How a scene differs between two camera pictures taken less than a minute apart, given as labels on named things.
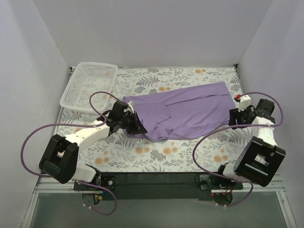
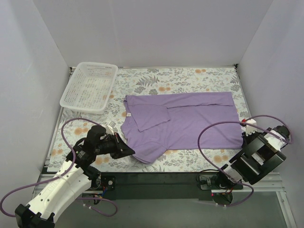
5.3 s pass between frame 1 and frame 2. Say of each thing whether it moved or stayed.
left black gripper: moved
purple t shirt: moved
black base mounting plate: stayed
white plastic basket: stayed
